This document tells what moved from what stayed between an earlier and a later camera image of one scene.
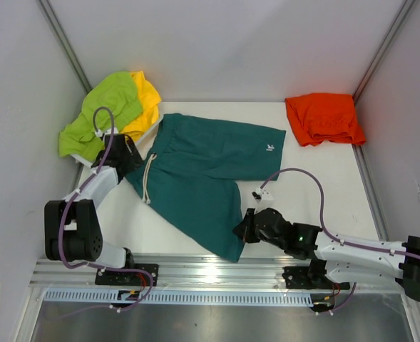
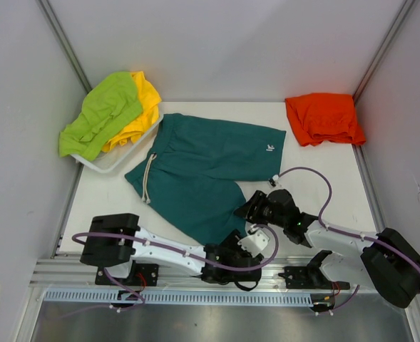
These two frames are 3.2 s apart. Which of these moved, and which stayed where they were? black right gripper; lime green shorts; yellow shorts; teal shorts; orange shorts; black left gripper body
Moved: black right gripper; black left gripper body
Stayed: orange shorts; yellow shorts; teal shorts; lime green shorts
